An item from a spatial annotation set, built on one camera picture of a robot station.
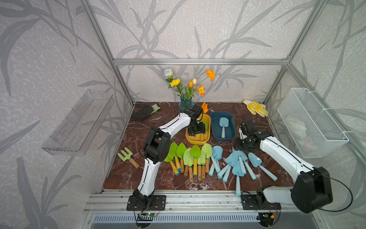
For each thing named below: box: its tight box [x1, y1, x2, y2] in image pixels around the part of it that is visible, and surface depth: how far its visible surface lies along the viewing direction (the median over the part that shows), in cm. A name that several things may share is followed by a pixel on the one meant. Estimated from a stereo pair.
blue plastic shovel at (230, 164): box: [223, 160, 234, 183], surface depth 86 cm
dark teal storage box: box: [210, 111, 237, 142], surface depth 105 cm
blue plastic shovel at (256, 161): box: [247, 152, 278, 182], surface depth 88 cm
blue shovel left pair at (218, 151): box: [208, 145, 224, 177], surface depth 91 cm
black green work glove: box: [131, 103, 162, 121], surface depth 118 cm
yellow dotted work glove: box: [242, 99, 269, 118], surface depth 121 cm
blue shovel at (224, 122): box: [218, 117, 230, 139], surface depth 108 cm
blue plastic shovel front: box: [232, 163, 246, 197], surface depth 84 cm
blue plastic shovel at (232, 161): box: [217, 152, 240, 179], surface depth 88 cm
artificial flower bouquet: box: [163, 67, 216, 114], surface depth 95 cm
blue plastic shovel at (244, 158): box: [232, 147, 257, 181], surface depth 90 cm
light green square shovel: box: [183, 147, 194, 183], surface depth 88 cm
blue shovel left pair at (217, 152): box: [211, 145, 224, 174], surface depth 91 cm
